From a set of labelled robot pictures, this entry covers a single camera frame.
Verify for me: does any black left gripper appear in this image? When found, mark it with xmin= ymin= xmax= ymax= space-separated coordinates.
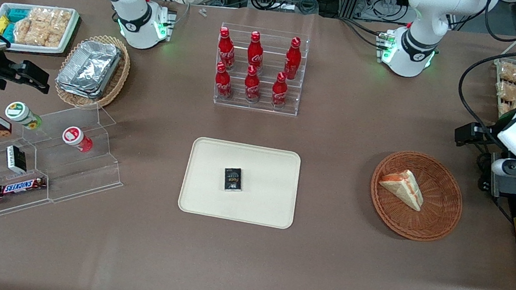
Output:
xmin=453 ymin=120 xmax=506 ymax=153

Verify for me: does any triangular sandwich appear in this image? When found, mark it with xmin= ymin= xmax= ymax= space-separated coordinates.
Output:
xmin=376 ymin=166 xmax=428 ymax=213

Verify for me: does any white rectangular snack tray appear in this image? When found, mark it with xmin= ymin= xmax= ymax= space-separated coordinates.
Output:
xmin=0 ymin=0 xmax=81 ymax=60

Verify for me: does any brown wicker basket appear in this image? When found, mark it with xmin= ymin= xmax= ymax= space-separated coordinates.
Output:
xmin=364 ymin=147 xmax=470 ymax=247

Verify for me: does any light wicker basket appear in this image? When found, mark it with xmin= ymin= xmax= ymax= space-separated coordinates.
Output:
xmin=52 ymin=29 xmax=135 ymax=114

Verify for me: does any beige plastic tray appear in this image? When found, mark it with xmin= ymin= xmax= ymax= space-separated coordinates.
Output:
xmin=176 ymin=135 xmax=304 ymax=231

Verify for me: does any green lid drink bottle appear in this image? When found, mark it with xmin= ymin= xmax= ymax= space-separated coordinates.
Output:
xmin=3 ymin=100 xmax=45 ymax=132

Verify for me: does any rice cracker packet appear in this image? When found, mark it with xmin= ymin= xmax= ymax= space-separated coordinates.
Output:
xmin=12 ymin=18 xmax=66 ymax=50
xmin=26 ymin=6 xmax=54 ymax=29
xmin=48 ymin=9 xmax=73 ymax=37

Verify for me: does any bagged cracker snack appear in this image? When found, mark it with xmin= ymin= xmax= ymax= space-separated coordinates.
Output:
xmin=496 ymin=61 xmax=516 ymax=84
xmin=496 ymin=100 xmax=515 ymax=119
xmin=494 ymin=80 xmax=516 ymax=104

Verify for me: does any teal snack packet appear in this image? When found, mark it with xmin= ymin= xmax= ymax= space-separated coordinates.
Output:
xmin=6 ymin=6 xmax=31 ymax=26
xmin=1 ymin=22 xmax=19 ymax=44

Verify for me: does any stack of foil trays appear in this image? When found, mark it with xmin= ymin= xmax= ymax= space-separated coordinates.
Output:
xmin=53 ymin=37 xmax=124 ymax=103

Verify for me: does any red lid drink bottle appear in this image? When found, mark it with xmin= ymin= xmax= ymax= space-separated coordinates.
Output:
xmin=60 ymin=125 xmax=96 ymax=154

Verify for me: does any small black white box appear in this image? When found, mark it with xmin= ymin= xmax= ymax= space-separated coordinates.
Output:
xmin=3 ymin=144 xmax=30 ymax=175

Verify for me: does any clear acrylic step display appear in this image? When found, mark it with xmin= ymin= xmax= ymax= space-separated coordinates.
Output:
xmin=0 ymin=90 xmax=134 ymax=247

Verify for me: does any red cola bottle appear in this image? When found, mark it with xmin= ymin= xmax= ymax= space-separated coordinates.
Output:
xmin=212 ymin=62 xmax=237 ymax=101
xmin=245 ymin=30 xmax=268 ymax=73
xmin=269 ymin=71 xmax=291 ymax=110
xmin=215 ymin=27 xmax=240 ymax=71
xmin=242 ymin=65 xmax=264 ymax=104
xmin=282 ymin=36 xmax=304 ymax=81

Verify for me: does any clear acrylic bottle rack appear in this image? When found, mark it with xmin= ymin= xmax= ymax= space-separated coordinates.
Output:
xmin=210 ymin=22 xmax=311 ymax=117

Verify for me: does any small black snack packet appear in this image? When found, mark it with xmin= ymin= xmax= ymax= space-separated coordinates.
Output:
xmin=222 ymin=166 xmax=245 ymax=194

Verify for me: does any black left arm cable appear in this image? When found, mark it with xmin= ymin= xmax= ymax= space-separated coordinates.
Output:
xmin=450 ymin=0 xmax=516 ymax=151

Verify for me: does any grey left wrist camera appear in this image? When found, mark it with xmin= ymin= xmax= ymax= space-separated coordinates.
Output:
xmin=490 ymin=157 xmax=516 ymax=178

